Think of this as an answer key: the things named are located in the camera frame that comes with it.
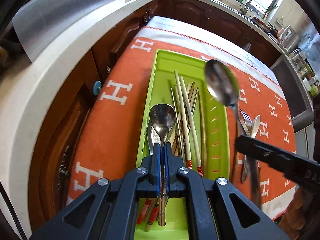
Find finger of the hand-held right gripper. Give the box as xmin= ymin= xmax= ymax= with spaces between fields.
xmin=236 ymin=135 xmax=286 ymax=173

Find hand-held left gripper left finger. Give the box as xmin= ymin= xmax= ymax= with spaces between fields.
xmin=29 ymin=142 xmax=162 ymax=240

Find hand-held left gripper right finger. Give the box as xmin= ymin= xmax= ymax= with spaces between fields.
xmin=163 ymin=142 xmax=291 ymax=240

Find small metal spoon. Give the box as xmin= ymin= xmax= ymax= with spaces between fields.
xmin=147 ymin=120 xmax=157 ymax=155

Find medium metal spoon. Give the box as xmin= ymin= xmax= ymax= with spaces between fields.
xmin=149 ymin=103 xmax=175 ymax=227

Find green plastic utensil tray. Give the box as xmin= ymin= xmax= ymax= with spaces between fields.
xmin=134 ymin=49 xmax=230 ymax=240

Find large metal spoon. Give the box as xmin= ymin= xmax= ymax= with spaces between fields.
xmin=204 ymin=59 xmax=262 ymax=211

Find metal fork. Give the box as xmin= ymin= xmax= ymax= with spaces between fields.
xmin=239 ymin=109 xmax=253 ymax=183

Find dark brown rounded object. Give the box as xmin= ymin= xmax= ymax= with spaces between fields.
xmin=274 ymin=188 xmax=316 ymax=240

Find brown chopstick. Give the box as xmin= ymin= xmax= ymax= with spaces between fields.
xmin=198 ymin=91 xmax=207 ymax=177

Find orange printed blanket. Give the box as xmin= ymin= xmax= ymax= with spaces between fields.
xmin=66 ymin=16 xmax=297 ymax=222

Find grey built-in appliance front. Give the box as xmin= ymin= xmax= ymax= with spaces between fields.
xmin=269 ymin=54 xmax=314 ymax=119

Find white bottle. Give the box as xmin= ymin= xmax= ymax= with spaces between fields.
xmin=302 ymin=77 xmax=320 ymax=96

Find glass jar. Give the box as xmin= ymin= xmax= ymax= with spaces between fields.
xmin=291 ymin=49 xmax=313 ymax=78

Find blue round knob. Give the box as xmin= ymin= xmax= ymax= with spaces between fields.
xmin=92 ymin=80 xmax=103 ymax=95

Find white electric kettle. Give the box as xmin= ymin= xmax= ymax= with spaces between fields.
xmin=278 ymin=26 xmax=300 ymax=53

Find dish rack with plates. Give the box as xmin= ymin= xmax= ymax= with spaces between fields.
xmin=252 ymin=15 xmax=276 ymax=33

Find white kitchen countertop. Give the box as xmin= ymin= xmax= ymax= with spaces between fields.
xmin=0 ymin=0 xmax=300 ymax=233

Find brown wooden kitchen cabinets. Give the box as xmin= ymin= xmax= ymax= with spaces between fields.
xmin=35 ymin=0 xmax=283 ymax=227

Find metal kitchen faucet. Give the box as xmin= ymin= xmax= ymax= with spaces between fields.
xmin=239 ymin=0 xmax=255 ymax=16

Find stainless steel panel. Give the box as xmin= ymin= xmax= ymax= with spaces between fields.
xmin=12 ymin=0 xmax=127 ymax=64

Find wooden handled utensil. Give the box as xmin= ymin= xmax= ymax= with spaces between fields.
xmin=231 ymin=116 xmax=248 ymax=183

